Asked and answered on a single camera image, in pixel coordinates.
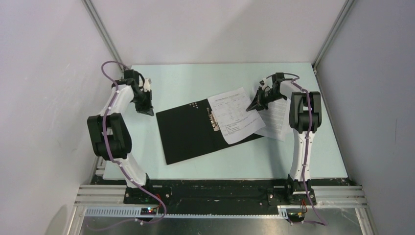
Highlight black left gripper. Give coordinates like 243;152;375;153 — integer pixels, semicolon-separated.
131;89;154;117

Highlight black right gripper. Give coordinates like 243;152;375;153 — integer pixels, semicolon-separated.
246;87;286;112

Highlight printed paper sheet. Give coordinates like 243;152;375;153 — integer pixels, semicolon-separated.
207;87;265;144

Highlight red folder with black inside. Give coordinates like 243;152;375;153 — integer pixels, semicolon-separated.
156;99;262;165

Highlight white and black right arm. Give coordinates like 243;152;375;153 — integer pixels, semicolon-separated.
246;72;322;205

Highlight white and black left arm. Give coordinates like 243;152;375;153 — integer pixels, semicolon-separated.
87;69;155;204

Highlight lower printed paper sheets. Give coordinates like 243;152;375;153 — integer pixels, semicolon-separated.
255;99;292;141

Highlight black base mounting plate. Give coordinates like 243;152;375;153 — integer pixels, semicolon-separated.
123;180;317;215

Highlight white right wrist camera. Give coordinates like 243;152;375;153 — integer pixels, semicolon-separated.
258;78;271;92

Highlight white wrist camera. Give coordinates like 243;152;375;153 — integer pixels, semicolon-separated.
142;78;151;92
258;78;271;92

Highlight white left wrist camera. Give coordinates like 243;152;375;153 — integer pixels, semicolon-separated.
142;78;151;92

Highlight aluminium frame rail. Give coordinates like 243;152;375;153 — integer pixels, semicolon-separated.
81;0;123;63

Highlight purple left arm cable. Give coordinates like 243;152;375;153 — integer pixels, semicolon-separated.
87;60;167;232

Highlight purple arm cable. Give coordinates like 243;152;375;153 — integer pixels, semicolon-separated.
266;72;328;227
87;60;167;232

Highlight white slotted cable duct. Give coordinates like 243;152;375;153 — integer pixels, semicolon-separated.
85;206;288;219

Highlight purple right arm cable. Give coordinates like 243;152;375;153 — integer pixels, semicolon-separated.
266;72;328;227

